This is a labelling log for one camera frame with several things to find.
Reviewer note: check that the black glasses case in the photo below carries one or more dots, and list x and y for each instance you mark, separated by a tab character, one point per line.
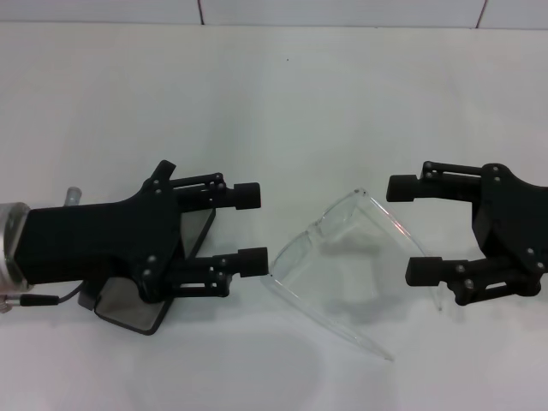
124	310

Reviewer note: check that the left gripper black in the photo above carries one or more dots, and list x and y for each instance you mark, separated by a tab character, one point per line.
94	244

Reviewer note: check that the clear transparent glasses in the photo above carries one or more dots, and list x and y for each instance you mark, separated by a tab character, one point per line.
317	223

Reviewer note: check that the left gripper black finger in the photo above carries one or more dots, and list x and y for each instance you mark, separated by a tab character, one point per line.
252	261
246	196

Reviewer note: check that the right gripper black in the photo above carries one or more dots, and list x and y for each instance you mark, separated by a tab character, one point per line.
514	214

